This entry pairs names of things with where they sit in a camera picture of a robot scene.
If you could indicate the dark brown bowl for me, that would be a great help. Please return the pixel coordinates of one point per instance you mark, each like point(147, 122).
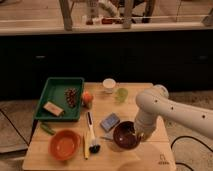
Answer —
point(124, 135)

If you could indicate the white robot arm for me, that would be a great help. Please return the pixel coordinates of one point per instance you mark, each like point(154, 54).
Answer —
point(154, 102)

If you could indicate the white paper cup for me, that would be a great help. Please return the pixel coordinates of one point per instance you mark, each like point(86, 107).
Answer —
point(109, 85)

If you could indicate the green translucent cup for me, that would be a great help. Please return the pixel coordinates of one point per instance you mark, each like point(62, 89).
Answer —
point(121, 94)

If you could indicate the orange peach fruit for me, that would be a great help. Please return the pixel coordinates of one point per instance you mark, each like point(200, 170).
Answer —
point(87, 99)

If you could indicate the blue sponge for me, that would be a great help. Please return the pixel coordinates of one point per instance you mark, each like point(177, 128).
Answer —
point(109, 122)

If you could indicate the bunch of red grapes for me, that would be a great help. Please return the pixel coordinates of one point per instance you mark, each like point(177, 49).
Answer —
point(71, 94)

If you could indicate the green plastic tray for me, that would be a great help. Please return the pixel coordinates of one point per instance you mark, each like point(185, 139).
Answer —
point(54, 91)

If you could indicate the grey cloth piece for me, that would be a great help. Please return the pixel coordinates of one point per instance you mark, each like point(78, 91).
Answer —
point(107, 136)

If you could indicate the yellow banana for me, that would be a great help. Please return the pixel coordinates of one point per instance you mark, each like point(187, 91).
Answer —
point(86, 145)

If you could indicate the wooden block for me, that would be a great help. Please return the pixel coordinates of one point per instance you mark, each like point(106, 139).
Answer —
point(53, 109)

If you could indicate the black white dish brush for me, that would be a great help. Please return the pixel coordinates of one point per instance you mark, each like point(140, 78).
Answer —
point(94, 145)

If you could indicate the orange bowl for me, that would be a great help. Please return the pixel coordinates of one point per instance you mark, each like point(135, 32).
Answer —
point(64, 144)

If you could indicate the green cucumber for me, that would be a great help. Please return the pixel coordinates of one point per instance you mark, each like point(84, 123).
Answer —
point(47, 129)

